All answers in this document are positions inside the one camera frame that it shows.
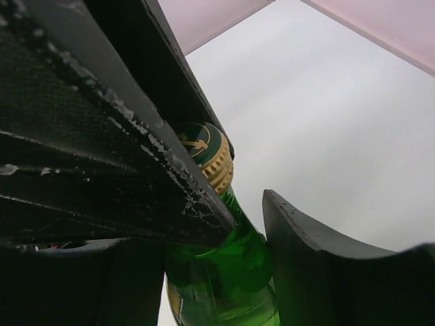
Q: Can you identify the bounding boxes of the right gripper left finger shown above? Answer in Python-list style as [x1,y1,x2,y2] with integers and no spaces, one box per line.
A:
[1,239,164,325]

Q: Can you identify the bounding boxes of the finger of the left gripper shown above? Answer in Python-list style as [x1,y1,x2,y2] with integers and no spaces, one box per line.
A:
[1,1,235,248]

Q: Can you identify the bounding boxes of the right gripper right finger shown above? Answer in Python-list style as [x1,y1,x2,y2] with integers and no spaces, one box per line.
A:
[262,189,434,325]

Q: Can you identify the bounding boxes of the green glass bottle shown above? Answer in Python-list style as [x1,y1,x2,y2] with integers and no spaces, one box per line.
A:
[165,122,280,325]

